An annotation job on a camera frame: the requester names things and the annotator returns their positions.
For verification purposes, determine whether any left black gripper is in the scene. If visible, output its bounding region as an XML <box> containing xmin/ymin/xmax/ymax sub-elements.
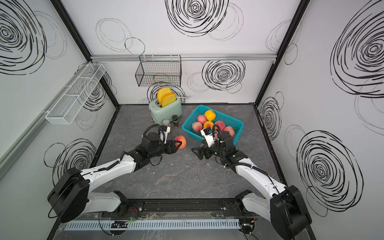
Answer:
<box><xmin>149</xmin><ymin>139</ymin><xmax>182</xmax><ymax>160</ymax></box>

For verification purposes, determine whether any orange red wrinkled peach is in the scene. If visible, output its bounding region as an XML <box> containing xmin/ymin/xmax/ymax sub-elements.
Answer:
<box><xmin>174</xmin><ymin>136</ymin><xmax>187</xmax><ymax>149</ymax></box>

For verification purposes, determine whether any pink peach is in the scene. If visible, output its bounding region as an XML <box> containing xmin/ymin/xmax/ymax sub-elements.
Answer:
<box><xmin>197</xmin><ymin>115</ymin><xmax>208</xmax><ymax>125</ymax></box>
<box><xmin>215</xmin><ymin>121</ymin><xmax>226</xmax><ymax>131</ymax></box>
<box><xmin>192</xmin><ymin>122</ymin><xmax>203</xmax><ymax>133</ymax></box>
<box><xmin>223</xmin><ymin>126</ymin><xmax>235</xmax><ymax>137</ymax></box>

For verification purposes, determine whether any yellow peach red spot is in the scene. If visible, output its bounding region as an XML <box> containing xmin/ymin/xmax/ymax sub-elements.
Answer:
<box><xmin>204</xmin><ymin>110</ymin><xmax>216</xmax><ymax>122</ymax></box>

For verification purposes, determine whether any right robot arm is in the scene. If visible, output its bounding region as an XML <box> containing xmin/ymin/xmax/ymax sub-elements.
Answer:
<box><xmin>192</xmin><ymin>128</ymin><xmax>312</xmax><ymax>240</ymax></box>

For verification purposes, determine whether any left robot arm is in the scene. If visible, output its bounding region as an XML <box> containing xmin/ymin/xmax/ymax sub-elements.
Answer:
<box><xmin>48</xmin><ymin>133</ymin><xmax>183</xmax><ymax>223</ymax></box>

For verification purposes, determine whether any teal plastic basket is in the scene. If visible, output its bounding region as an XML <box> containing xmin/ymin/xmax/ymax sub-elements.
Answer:
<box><xmin>182</xmin><ymin>105</ymin><xmax>244</xmax><ymax>145</ymax></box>

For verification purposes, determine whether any silver lid spice jar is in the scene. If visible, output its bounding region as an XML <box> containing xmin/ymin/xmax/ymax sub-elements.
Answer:
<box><xmin>163</xmin><ymin>119</ymin><xmax>171</xmax><ymax>127</ymax></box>

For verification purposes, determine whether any black lid spice bottle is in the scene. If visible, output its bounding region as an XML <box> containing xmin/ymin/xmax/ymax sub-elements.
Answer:
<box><xmin>172</xmin><ymin>115</ymin><xmax>179</xmax><ymax>127</ymax></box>

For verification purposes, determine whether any mint green toaster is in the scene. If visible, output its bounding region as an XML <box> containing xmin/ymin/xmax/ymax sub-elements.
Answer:
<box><xmin>149</xmin><ymin>99</ymin><xmax>183</xmax><ymax>125</ymax></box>

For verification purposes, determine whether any front yellow toast slice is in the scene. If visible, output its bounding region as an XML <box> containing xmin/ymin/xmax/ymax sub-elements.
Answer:
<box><xmin>161</xmin><ymin>93</ymin><xmax>177</xmax><ymax>108</ymax></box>

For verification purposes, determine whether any yellow toast slice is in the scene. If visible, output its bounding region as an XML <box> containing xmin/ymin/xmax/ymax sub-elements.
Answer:
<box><xmin>161</xmin><ymin>93</ymin><xmax>177</xmax><ymax>108</ymax></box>
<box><xmin>158</xmin><ymin>87</ymin><xmax>172</xmax><ymax>104</ymax></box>

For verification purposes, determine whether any rear yellow toast slice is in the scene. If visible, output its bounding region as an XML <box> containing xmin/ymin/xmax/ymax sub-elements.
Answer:
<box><xmin>158</xmin><ymin>87</ymin><xmax>172</xmax><ymax>104</ymax></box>

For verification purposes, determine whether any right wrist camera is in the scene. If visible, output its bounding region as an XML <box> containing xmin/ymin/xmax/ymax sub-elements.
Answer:
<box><xmin>201</xmin><ymin>127</ymin><xmax>215</xmax><ymax>148</ymax></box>

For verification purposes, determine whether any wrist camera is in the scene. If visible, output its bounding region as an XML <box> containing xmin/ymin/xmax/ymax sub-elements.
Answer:
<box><xmin>201</xmin><ymin>127</ymin><xmax>215</xmax><ymax>148</ymax></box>
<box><xmin>159</xmin><ymin>125</ymin><xmax>171</xmax><ymax>144</ymax></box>

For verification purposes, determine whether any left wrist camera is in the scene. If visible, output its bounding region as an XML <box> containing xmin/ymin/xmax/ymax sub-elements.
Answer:
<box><xmin>159</xmin><ymin>125</ymin><xmax>171</xmax><ymax>144</ymax></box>

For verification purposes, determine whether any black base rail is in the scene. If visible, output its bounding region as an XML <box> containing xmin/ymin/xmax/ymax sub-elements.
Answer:
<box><xmin>98</xmin><ymin>197</ymin><xmax>271</xmax><ymax>218</ymax></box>

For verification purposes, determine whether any white slotted cable duct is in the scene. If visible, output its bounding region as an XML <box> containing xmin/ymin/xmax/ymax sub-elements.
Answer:
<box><xmin>64</xmin><ymin>219</ymin><xmax>241</xmax><ymax>232</ymax></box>

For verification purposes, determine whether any black wire wall basket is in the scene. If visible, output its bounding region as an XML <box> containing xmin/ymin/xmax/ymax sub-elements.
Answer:
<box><xmin>135</xmin><ymin>55</ymin><xmax>182</xmax><ymax>87</ymax></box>

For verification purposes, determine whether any aluminium wall rail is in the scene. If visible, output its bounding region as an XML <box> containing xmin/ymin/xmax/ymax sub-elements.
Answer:
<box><xmin>91</xmin><ymin>54</ymin><xmax>277</xmax><ymax>62</ymax></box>

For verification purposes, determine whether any white mesh wall shelf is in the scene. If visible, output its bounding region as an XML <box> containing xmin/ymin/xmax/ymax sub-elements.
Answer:
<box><xmin>46</xmin><ymin>63</ymin><xmax>106</xmax><ymax>125</ymax></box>

